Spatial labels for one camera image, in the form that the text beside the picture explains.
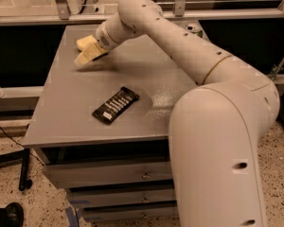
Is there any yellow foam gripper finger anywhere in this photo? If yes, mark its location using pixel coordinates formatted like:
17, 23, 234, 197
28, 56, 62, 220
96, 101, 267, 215
74, 42, 107, 67

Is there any yellow sponge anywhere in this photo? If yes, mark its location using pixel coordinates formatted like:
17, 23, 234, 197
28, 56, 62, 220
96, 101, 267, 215
76, 35, 96, 51

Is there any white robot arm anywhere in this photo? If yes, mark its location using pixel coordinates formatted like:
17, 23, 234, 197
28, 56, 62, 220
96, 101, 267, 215
75, 0, 280, 227

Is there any black snack bar wrapper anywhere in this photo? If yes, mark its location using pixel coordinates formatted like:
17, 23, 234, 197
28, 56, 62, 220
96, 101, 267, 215
92, 87, 140, 125

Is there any grey drawer cabinet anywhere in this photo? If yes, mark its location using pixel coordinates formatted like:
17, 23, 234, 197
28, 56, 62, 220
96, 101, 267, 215
24, 25, 196, 222

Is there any green soda can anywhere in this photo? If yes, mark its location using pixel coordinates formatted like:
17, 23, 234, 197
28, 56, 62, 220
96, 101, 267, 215
186, 24, 203, 38

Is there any top grey drawer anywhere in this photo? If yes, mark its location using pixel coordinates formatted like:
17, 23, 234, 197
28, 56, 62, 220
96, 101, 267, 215
43, 157, 172, 188

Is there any grey drawer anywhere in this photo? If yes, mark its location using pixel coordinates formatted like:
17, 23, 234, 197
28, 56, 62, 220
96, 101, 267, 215
43, 157, 172, 188
81, 205, 178, 222
67, 188, 175, 208

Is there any black metal stand leg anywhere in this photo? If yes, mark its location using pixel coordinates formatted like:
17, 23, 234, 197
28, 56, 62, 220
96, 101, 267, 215
0, 148, 32, 191

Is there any middle grey drawer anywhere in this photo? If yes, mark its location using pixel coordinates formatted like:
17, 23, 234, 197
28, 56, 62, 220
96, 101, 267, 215
67, 188, 175, 208

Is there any blue tape on floor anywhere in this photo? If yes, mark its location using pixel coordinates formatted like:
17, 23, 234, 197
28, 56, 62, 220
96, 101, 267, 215
65, 204, 91, 227

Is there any bottom grey drawer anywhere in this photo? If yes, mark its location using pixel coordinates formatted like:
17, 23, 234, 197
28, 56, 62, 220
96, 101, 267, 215
81, 205, 178, 222

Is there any black shoe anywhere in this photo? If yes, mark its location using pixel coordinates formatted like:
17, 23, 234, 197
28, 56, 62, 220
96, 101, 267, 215
0, 202, 24, 227

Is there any metal railing frame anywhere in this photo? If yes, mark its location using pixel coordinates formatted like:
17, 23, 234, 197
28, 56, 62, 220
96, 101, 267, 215
0, 0, 284, 26

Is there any black cable on floor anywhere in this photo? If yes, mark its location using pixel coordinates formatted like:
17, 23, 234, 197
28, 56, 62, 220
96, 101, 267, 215
0, 116, 45, 166

